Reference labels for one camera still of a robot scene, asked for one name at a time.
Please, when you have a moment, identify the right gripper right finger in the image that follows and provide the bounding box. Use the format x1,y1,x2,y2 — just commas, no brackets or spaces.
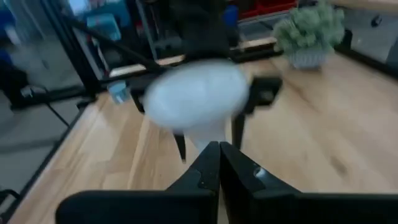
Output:
220,141,398,224

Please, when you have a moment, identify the small blue round cup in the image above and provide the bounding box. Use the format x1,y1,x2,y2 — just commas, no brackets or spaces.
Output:
107,80,130,105

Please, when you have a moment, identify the green succulent in grey pot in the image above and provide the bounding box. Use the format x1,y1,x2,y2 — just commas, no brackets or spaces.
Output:
272,1,346,70

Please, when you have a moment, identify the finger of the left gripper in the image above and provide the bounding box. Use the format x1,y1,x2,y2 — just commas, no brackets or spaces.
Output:
174,133,187,163
232,112,246,150

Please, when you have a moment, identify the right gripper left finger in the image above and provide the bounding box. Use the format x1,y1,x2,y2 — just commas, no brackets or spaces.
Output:
55,141,221,224

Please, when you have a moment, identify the white flood lightbulb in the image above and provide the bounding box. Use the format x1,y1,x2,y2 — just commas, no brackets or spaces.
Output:
142,60,251,150

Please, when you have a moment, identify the light wooden desk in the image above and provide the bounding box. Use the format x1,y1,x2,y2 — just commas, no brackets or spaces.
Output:
329,0,398,13

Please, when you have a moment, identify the metal shelving rack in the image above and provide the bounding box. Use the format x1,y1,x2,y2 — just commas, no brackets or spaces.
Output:
238,0,299,22

